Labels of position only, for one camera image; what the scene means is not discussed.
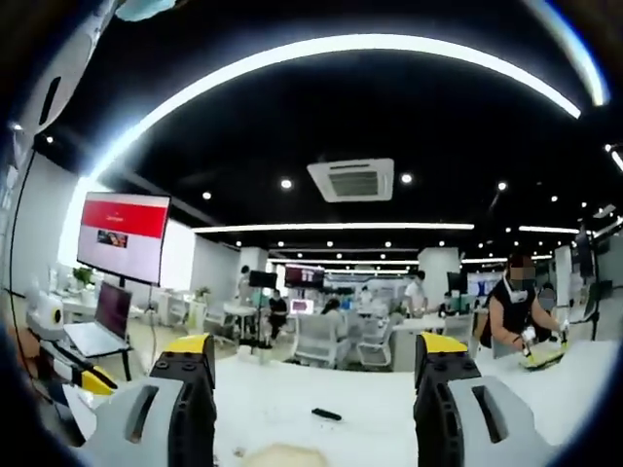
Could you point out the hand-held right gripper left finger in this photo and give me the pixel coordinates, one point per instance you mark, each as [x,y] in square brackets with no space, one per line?
[146,438]

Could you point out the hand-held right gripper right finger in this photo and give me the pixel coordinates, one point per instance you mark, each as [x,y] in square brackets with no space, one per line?
[506,438]

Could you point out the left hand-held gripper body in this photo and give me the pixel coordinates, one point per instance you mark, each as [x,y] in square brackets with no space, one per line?
[45,316]

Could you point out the beige food piece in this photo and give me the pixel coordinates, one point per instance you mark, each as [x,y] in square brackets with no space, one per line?
[289,457]

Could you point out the laptop stand table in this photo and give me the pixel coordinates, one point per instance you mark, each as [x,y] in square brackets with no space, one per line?
[127,362]

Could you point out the green potted plant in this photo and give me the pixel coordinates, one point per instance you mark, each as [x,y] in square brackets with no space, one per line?
[83,277]

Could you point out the open silver laptop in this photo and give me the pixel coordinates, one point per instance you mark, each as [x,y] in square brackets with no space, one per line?
[99,323]

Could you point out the large monitor with red banner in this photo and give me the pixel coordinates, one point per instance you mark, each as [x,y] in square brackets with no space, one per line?
[121,243]

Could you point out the white office chair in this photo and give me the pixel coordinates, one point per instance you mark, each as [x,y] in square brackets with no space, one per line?
[316,340]
[375,340]

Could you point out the black tripod stand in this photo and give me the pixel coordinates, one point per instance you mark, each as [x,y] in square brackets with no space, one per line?
[595,292]

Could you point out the small black flat object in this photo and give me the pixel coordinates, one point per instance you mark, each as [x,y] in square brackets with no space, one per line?
[326,414]

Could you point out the black monitor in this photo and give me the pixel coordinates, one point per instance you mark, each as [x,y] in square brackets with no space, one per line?
[263,279]

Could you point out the small pink screen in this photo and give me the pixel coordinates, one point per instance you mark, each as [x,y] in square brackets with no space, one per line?
[302,306]

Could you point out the white worn device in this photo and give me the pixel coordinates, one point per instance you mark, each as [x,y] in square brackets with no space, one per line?
[68,63]

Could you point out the straight ceiling light strip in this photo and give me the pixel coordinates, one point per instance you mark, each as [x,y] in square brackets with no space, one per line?
[340,227]

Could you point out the ceiling air conditioner vent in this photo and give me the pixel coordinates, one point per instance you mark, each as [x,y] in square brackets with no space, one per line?
[351,180]

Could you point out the light blue cloth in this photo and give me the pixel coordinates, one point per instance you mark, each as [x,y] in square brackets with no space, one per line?
[146,9]

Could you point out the long curved ceiling light strip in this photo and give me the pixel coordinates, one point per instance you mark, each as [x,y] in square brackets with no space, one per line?
[340,41]

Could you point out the wall screen with dark picture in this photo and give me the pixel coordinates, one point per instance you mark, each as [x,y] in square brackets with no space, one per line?
[304,276]

